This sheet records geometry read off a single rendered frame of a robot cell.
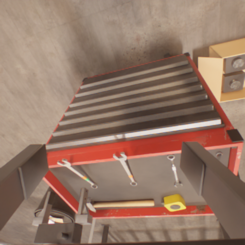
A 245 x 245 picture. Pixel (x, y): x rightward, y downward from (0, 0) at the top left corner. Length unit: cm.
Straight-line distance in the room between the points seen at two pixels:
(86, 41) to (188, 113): 98
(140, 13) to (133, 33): 12
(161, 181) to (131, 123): 27
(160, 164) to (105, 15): 103
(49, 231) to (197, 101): 66
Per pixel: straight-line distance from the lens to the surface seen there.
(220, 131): 62
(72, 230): 58
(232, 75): 140
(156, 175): 73
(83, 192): 61
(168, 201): 86
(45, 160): 17
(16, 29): 161
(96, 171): 74
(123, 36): 135
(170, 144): 58
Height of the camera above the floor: 131
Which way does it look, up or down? 50 degrees down
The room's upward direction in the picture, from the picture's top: 172 degrees counter-clockwise
